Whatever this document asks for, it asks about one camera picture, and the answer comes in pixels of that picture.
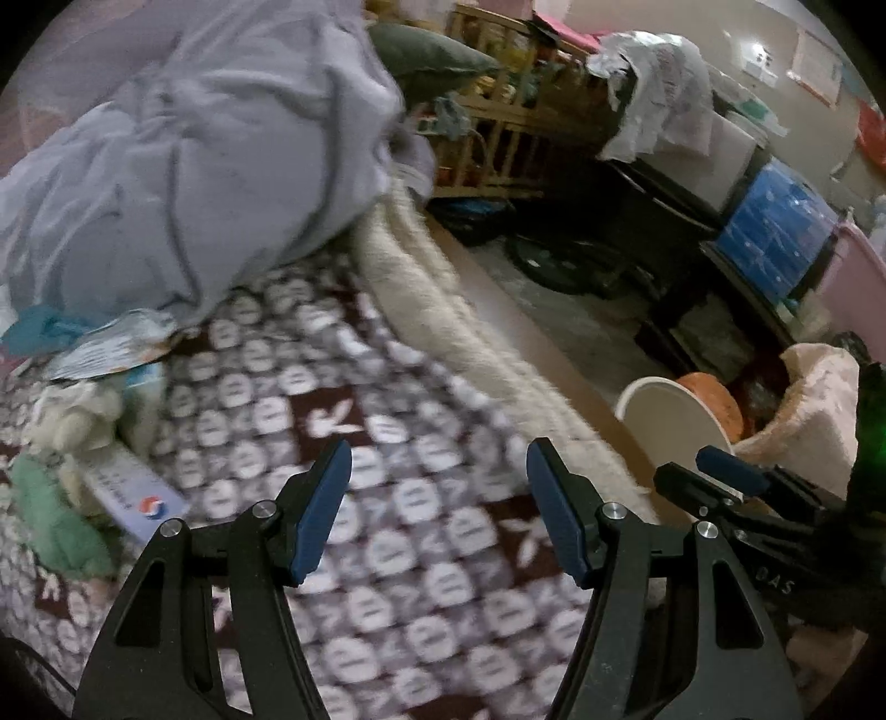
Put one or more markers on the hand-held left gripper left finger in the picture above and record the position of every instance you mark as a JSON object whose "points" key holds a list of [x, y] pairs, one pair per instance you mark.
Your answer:
{"points": [[322, 516]]}

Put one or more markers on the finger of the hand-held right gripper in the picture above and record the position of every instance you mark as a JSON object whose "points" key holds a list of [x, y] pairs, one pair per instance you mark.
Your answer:
{"points": [[734, 467], [692, 488]]}

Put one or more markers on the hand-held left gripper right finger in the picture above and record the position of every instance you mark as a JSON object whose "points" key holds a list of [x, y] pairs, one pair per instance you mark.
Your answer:
{"points": [[557, 516]]}

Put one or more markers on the white plastic bin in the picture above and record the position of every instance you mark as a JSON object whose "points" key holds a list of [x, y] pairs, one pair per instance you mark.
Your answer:
{"points": [[671, 422]]}

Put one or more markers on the white box with round logo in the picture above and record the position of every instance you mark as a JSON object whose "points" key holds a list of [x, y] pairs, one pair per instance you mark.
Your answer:
{"points": [[131, 495]]}

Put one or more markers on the light blue plastic packet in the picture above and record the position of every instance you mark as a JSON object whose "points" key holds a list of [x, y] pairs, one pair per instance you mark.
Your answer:
{"points": [[142, 394]]}

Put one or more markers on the white tissue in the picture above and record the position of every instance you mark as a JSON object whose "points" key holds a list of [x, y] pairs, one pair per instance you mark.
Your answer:
{"points": [[69, 415]]}

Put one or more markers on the green tissue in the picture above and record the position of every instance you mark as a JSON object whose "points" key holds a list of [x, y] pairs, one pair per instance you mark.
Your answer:
{"points": [[48, 512]]}

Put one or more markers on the orange plastic stool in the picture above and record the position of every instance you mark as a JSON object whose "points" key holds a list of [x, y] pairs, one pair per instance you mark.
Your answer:
{"points": [[716, 398]]}

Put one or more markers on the brown white printed blanket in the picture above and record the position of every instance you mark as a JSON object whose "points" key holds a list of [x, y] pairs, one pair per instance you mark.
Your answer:
{"points": [[415, 498]]}

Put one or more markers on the cream fluffy blanket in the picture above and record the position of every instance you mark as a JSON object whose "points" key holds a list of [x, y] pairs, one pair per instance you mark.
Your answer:
{"points": [[810, 408]]}

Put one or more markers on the grey plastic bag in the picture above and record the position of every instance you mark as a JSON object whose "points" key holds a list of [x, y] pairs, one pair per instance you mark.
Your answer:
{"points": [[716, 343]]}

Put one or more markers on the pink storage bin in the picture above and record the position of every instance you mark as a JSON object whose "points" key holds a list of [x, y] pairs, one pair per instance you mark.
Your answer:
{"points": [[855, 270]]}

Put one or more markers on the cream fleece blanket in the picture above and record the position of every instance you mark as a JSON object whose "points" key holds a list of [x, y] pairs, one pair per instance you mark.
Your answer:
{"points": [[443, 304]]}

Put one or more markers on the blue plastic-wrapped pack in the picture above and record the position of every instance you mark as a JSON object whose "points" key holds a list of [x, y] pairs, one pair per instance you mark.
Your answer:
{"points": [[775, 221]]}

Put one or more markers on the black fan base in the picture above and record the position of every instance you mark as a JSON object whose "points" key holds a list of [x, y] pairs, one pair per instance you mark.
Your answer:
{"points": [[554, 263]]}

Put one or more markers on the black table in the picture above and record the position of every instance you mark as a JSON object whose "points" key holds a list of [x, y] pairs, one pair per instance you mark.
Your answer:
{"points": [[664, 187]]}

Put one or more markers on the white storage box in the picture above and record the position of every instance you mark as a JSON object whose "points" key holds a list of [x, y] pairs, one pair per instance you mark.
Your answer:
{"points": [[730, 159]]}

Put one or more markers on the black blue bag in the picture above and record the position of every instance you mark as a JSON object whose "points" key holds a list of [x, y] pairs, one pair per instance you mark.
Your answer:
{"points": [[474, 218]]}

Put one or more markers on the teal crumpled wrapper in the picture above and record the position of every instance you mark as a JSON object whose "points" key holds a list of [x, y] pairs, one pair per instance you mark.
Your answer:
{"points": [[41, 329]]}

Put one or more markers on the grey-blue quilt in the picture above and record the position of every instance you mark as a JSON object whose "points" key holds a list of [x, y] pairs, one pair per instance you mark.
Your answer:
{"points": [[207, 159]]}

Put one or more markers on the wooden crib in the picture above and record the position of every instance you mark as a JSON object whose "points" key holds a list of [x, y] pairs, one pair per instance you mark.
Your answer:
{"points": [[498, 138]]}

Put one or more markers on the white plastic bag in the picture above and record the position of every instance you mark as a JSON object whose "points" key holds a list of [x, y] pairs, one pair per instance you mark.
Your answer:
{"points": [[664, 83]]}

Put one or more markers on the teal knit cloth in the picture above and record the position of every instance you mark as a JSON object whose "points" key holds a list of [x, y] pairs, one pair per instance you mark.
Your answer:
{"points": [[446, 118]]}

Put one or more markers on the green pillow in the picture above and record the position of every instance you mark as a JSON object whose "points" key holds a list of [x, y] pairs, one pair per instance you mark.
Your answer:
{"points": [[429, 59]]}

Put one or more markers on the wall poster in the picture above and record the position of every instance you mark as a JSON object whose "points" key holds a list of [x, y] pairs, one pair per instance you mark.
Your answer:
{"points": [[817, 69]]}

